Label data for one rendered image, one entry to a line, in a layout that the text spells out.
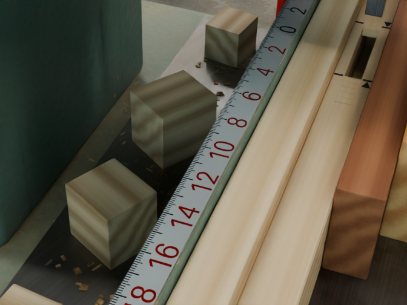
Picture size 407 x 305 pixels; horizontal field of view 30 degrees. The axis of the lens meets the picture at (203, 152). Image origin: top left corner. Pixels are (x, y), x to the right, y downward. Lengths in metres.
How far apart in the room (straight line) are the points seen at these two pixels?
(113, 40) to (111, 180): 0.13
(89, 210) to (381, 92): 0.18
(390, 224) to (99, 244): 0.18
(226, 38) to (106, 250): 0.24
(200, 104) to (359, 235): 0.22
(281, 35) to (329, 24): 0.04
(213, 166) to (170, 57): 0.35
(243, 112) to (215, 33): 0.31
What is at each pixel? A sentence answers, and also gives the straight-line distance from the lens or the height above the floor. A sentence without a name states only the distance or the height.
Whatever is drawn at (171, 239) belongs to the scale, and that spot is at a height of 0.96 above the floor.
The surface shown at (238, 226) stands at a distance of 0.28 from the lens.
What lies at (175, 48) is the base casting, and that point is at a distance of 0.65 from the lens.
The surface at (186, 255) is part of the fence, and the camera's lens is 0.26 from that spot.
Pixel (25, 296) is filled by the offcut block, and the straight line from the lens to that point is 0.41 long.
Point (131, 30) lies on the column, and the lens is 0.58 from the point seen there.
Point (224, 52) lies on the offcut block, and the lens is 0.63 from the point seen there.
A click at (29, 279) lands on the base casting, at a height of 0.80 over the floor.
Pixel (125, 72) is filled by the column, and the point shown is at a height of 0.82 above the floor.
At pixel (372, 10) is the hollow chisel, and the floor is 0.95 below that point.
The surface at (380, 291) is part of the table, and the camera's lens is 0.33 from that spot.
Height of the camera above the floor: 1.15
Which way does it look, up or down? 40 degrees down
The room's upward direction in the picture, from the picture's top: 2 degrees clockwise
